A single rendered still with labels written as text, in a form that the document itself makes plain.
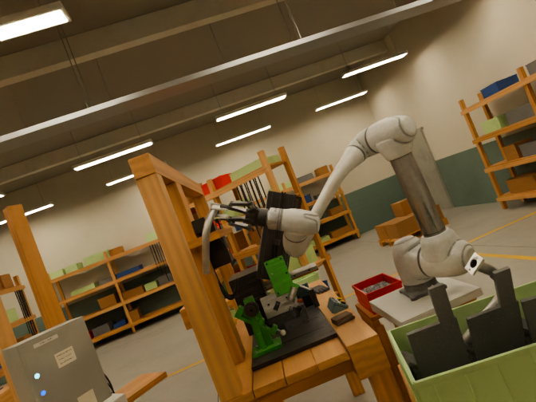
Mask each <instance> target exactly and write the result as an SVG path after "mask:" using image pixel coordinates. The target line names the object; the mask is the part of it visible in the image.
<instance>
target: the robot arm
mask: <svg viewBox="0 0 536 402"><path fill-rule="evenodd" d="M416 133H417V128H416V123H415V121H414V120H413V119H412V118H411V117H409V116H405V115H395V116H389V117H386V118H384V119H382V120H379V121H377V122H376V123H374V124H373V125H371V126H369V127H367V128H366V129H364V130H362V131H361V132H359V133H358V134H357V135H356V136H355V137H354V138H353V140H352V141H351V142H350V144H349V146H348V147H347V148H346V149H345V152H344V154H343V156H342V157H341V159H340V160H339V162H338V164H337V166H336V167H335V168H334V169H333V172H332V173H331V175H330V177H329V178H328V180H327V182H326V184H325V186H324V187H323V189H322V191H321V194H320V195H319V197H318V199H317V201H316V203H315V204H314V206H313V209H312V211H307V210H302V209H296V208H290V209H282V208H281V209H280V208H273V207H271V208H270V210H269V209H266V208H258V207H255V206H254V201H253V200H251V201H248V202H247V201H230V203H229V205H226V204H221V205H220V206H218V205H212V206H211V209H215V210H221V211H228V210H231V211H237V212H240V213H243V214H244V215H246V216H229V215H225V214H216V216H215V218H219V219H220V220H225V221H227V222H228V225H229V226H233V227H239V228H243V229H246V230H248V231H251V229H252V227H254V226H260V227H266V226H267V228H268V229H271V230H277V231H284V233H283V240H282V241H283V247H284V250H285V252H286V253H287V254H288V255H290V256H291V257H293V258H298V257H301V256H302V255H303V254H304V253H305V252H306V250H307V248H308V247H309V245H310V243H311V241H312V239H313V237H314V235H315V234H317V233H318V231H319V229H320V224H321V221H320V219H321V217H322V216H323V214H324V212H325V210H326V208H327V206H328V205H329V203H330V202H331V200H332V198H333V197H334V195H335V193H336V192H337V189H338V188H339V187H340V185H341V183H342V181H343V180H344V178H345V177H346V176H347V175H348V174H349V173H350V172H351V171H352V170H353V169H354V168H355V167H357V166H358V165H360V164H362V163H363V162H364V161H365V160H366V159H367V158H368V157H371V156H374V155H376V154H378V153H380V154H381V155H382V156H383V157H384V158H385V159H386V160H387V161H390V163H391V165H392V168H393V170H394V172H395V173H396V177H397V179H398V180H399V182H400V186H401V187H402V189H403V191H404V194H405V196H406V198H407V200H408V203H409V205H410V207H411V209H412V212H413V214H414V216H415V218H416V221H417V222H418V225H419V227H420V229H421V231H422V234H423V236H422V238H421V239H419V238H417V237H416V236H412V235H408V236H405V237H403V238H400V239H398V240H396V241H395V242H394V246H393V247H392V256H393V260H394V263H395V266H396V270H397V272H398V274H399V276H400V279H401V281H402V282H403V285H404V288H402V289H400V290H399V291H400V294H404V295H405V296H407V297H408V298H410V299H411V301H412V302H413V301H416V300H418V299H420V298H422V297H425V296H428V287H431V286H432V285H437V284H439V283H440V282H438V281H437V280H436V278H450V277H457V276H460V275H463V274H465V273H467V272H468V271H467V270H466V269H464V268H465V266H466V264H467V263H468V262H469V260H470V259H471V257H472V255H473V254H474V253H476V251H475V249H474V247H473V246H472V245H471V244H470V243H469V242H467V241H465V240H462V239H461V238H460V237H459V236H458V235H457V234H456V233H455V232H454V231H453V230H452V229H451V228H449V227H446V226H445V225H444V223H443V220H442V218H441V216H440V214H439V211H438V209H437V207H436V204H435V202H434V200H433V198H432V195H431V193H430V191H429V189H428V186H427V184H426V182H425V180H424V178H423V175H422V173H421V171H420V169H419V166H418V164H417V162H416V159H415V157H414V155H413V154H412V151H413V140H414V139H415V137H416ZM236 206H241V207H248V206H249V207H251V208H250V209H247V208H241V207H236ZM228 216H229V217H228ZM239 222H248V223H249V224H245V223H239Z"/></svg>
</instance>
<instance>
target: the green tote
mask: <svg viewBox="0 0 536 402"><path fill-rule="evenodd" d="M514 293H515V297H516V299H517V300H518V303H519V308H520V312H521V317H522V318H524V319H525V316H524V313H523V310H522V305H521V302H520V300H521V299H523V298H528V297H532V296H534V295H536V280H535V281H532V282H528V283H526V284H523V285H520V286H516V287H514ZM494 296H495V294H493V295H491V296H488V297H485V298H481V299H479V300H476V301H472V302H469V303H467V304H465V305H461V306H458V307H455V308H453V309H452V312H453V314H454V315H455V316H456V317H457V321H458V323H459V327H460V331H461V334H462V335H464V334H465V332H466V331H467V330H468V326H467V320H466V317H468V316H471V315H473V314H475V313H479V312H481V311H483V310H484V309H485V308H486V306H487V305H488V304H489V302H490V301H491V300H492V298H493V297H494ZM437 321H438V319H437V316H436V314H434V315H431V316H430V317H426V318H423V319H420V320H418V321H414V322H411V323H408V324H406V325H402V326H399V327H396V328H394V329H390V330H388V331H387V334H388V336H389V338H390V340H391V342H392V346H393V348H394V350H395V352H396V355H397V358H398V360H399V362H400V366H401V368H402V371H403V373H404V375H405V377H406V380H407V382H408V384H409V386H410V388H411V390H412V393H413V395H414V397H415V398H416V402H536V342H535V343H533V344H530V345H526V346H523V347H520V348H517V349H513V350H511V351H508V352H505V353H500V354H498V355H495V356H492V357H488V358H486V359H483V360H481V361H476V362H473V363H470V364H468V365H464V366H461V367H458V368H454V369H451V370H448V371H446V372H442V373H438V374H435V375H433V376H429V377H426V378H423V379H421V380H415V379H414V377H413V375H412V373H411V371H410V369H409V367H408V365H407V363H406V362H405V359H404V357H403V355H402V354H401V352H402V351H403V350H404V351H406V352H408V353H411V354H412V355H413V352H412V348H411V346H410V343H409V341H408V337H407V334H406V333H409V332H411V331H413V330H416V329H419V328H422V327H424V326H426V325H430V324H432V323H435V322H437Z"/></svg>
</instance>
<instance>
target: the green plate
mask: <svg viewBox="0 0 536 402"><path fill-rule="evenodd" d="M264 265H265V268H266V271H267V273H268V275H269V278H270V281H271V283H272V286H273V288H274V292H275V293H276V296H277V297H279V296H282V295H283V294H287V293H289V291H290V287H291V284H292V282H293V281H292V279H291V277H290V273H289V271H288V269H287V267H286V264H285V261H284V259H283V257H282V255H281V256H278V257H277V258H273V259H271V260H269V261H266V262H264ZM271 274H273V275H271Z"/></svg>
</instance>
